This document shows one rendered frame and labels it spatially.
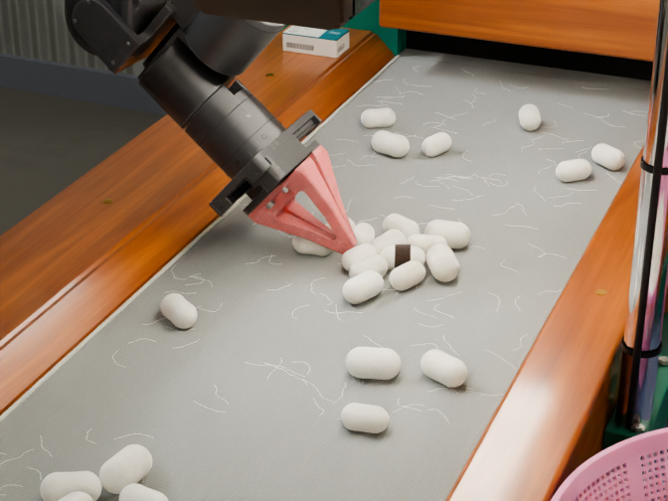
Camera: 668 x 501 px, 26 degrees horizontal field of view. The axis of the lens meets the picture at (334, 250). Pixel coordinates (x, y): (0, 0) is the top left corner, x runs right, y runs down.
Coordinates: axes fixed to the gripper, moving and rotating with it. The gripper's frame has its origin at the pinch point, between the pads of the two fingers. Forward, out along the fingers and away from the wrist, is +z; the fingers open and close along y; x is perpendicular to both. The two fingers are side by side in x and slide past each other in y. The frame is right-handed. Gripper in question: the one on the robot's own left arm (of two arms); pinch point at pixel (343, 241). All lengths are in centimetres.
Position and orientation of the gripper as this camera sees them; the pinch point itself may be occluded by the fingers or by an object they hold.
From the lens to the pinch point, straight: 110.9
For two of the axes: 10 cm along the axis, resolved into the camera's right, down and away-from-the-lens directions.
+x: -6.0, 5.5, 5.8
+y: 3.9, -4.2, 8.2
